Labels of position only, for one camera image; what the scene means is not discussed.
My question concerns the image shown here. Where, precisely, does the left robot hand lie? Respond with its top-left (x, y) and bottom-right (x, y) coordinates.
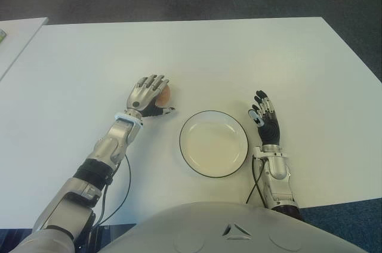
top-left (125, 74), bottom-right (176, 118)

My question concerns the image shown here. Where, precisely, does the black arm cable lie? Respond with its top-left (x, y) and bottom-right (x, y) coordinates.
top-left (91, 153), bottom-right (133, 230)
top-left (246, 154), bottom-right (266, 206)

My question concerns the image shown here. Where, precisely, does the grey robot torso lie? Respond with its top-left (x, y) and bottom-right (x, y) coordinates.
top-left (73, 200), bottom-right (382, 253)

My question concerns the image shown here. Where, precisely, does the reddish yellow apple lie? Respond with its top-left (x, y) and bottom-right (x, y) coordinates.
top-left (155, 84), bottom-right (174, 107)

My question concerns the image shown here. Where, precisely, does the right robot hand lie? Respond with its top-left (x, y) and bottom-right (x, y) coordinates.
top-left (247, 89), bottom-right (281, 147)

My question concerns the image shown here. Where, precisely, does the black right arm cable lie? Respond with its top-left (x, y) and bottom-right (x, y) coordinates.
top-left (246, 154), bottom-right (266, 206)

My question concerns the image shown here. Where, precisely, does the white plate with black rim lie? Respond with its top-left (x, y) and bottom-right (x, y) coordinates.
top-left (178, 110), bottom-right (248, 178)

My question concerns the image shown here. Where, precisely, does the white side table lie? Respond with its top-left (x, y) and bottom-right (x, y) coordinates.
top-left (0, 17), bottom-right (49, 82)

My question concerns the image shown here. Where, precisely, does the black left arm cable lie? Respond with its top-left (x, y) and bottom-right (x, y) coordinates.
top-left (91, 153), bottom-right (133, 230)

